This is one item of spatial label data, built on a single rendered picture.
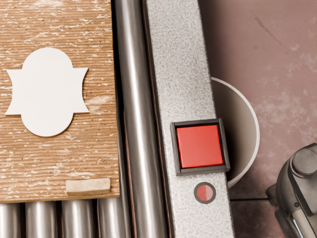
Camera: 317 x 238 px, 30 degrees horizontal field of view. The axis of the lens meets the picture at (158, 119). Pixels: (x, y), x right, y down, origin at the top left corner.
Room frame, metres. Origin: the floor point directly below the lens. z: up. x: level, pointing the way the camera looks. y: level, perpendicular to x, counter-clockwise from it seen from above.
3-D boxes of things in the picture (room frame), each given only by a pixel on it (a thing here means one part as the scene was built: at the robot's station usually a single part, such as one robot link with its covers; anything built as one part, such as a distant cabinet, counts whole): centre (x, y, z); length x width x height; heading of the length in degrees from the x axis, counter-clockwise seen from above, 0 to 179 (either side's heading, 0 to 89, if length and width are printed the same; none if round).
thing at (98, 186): (0.18, 0.07, 0.95); 0.06 x 0.02 x 0.03; 104
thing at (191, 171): (0.27, -0.06, 0.92); 0.08 x 0.08 x 0.02; 16
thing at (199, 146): (0.27, -0.06, 0.92); 0.06 x 0.06 x 0.01; 16
